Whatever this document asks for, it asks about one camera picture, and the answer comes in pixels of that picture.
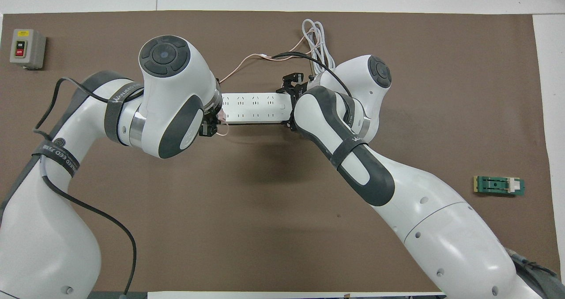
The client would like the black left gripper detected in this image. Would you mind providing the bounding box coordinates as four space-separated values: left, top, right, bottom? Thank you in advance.
198 76 222 137

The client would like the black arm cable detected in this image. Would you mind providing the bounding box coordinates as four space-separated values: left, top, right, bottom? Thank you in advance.
33 78 136 299
270 52 354 98

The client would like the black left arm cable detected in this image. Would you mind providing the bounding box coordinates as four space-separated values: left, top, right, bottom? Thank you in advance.
33 78 136 299

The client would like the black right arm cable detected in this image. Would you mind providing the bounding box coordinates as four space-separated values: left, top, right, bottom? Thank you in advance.
270 52 354 98

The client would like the pink charging cable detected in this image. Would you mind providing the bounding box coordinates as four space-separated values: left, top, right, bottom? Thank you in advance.
214 36 316 137

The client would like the green circuit board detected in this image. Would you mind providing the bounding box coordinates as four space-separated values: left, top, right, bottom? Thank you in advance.
473 175 526 197

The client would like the white power strip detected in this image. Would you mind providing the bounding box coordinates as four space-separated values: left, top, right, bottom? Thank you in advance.
221 93 293 125

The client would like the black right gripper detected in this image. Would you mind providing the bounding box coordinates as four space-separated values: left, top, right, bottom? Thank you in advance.
276 72 310 132

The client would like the grey on-off switch box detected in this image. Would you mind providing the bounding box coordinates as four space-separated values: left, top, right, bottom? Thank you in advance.
10 29 47 70

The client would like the white power cord with plug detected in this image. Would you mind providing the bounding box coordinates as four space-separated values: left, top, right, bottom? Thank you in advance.
301 19 336 76

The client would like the brown table mat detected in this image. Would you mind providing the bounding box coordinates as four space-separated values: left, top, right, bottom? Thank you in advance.
0 10 557 293

